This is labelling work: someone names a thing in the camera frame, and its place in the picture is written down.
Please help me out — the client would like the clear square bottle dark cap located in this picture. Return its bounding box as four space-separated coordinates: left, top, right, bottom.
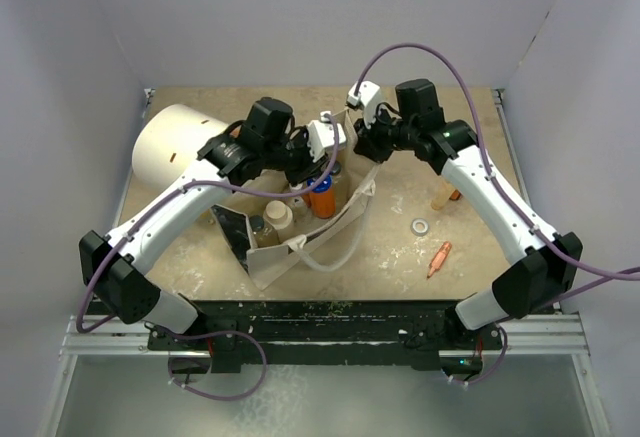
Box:
330 161 342 180

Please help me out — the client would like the white bottle beige cap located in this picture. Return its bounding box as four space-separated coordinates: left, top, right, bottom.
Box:
263 200 294 243

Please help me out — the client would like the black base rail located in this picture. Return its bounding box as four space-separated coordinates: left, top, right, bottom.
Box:
148 300 503 373

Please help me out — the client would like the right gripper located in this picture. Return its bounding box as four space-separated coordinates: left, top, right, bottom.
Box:
355 105 418 164

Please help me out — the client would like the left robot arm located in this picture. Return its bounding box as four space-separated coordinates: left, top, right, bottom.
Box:
76 97 342 349

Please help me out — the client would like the small square bottle dark cap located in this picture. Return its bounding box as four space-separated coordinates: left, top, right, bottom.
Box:
249 215 280 248

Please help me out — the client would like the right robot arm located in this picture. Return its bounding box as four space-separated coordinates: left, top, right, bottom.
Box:
347 79 583 348

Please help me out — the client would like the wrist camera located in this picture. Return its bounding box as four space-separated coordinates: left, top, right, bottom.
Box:
306 111 347 162
346 81 384 129

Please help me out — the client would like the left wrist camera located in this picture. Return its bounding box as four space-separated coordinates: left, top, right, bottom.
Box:
306 111 347 162

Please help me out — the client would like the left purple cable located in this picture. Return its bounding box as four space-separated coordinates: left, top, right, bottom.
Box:
74 114 346 401

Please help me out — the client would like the purple cable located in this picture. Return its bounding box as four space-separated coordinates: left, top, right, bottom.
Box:
354 42 640 388
74 114 346 401

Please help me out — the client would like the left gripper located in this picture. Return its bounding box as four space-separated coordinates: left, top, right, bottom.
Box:
262 125 328 187

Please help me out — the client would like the orange bottle blue pump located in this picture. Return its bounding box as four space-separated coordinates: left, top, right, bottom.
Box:
309 176 336 219

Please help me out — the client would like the beige tube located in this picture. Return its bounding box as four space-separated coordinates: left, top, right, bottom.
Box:
431 178 455 210

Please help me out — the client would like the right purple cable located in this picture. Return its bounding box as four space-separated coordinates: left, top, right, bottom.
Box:
354 42 640 388

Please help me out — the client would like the canvas tote bag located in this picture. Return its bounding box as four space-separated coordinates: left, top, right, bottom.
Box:
213 109 379 290

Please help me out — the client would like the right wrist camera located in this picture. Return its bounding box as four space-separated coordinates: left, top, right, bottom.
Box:
346 81 384 129

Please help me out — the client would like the white round container orange lid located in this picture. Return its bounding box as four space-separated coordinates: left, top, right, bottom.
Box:
132 104 229 191

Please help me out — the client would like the small clear bottle white cap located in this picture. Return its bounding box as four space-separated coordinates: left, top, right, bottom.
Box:
289 194 311 222

